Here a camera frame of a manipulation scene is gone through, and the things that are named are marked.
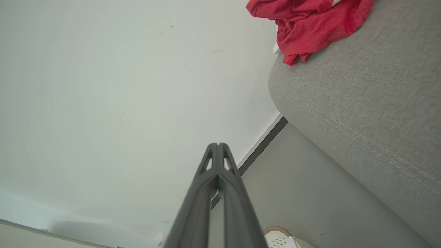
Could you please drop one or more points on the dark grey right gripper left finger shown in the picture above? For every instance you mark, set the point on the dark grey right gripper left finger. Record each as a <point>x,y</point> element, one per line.
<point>193,217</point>

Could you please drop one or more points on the beige plastic laundry basket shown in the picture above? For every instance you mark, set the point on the beige plastic laundry basket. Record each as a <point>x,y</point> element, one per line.
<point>279,239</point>

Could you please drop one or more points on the grey fabric sofa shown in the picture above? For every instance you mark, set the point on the grey fabric sofa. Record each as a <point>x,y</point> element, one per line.
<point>361,103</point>

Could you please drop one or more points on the red jersey with white stripes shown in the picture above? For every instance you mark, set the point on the red jersey with white stripes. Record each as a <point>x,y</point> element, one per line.
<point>310,27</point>

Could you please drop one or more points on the dark grey baseboard strip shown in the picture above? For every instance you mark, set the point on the dark grey baseboard strip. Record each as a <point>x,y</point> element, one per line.
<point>265,139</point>

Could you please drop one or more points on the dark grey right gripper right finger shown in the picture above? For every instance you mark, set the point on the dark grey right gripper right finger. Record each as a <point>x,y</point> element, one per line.
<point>241,220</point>

